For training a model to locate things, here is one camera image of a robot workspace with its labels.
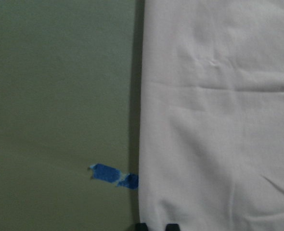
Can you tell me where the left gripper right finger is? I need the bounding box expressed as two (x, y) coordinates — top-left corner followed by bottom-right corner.
(165, 223), (180, 231)

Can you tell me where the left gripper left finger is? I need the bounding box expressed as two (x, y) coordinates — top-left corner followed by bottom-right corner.
(135, 223), (148, 231)

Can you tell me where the pink Snoopy t-shirt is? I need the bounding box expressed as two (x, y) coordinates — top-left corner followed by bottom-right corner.
(139, 0), (284, 231)

